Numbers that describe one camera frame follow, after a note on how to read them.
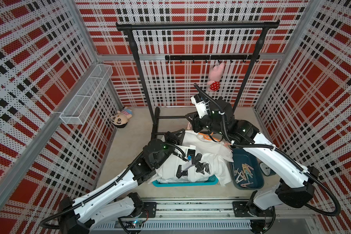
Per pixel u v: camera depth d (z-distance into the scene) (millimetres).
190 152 566
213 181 750
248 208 658
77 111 689
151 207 751
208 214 733
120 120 1020
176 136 616
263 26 575
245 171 859
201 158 784
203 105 528
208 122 520
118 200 596
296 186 402
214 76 921
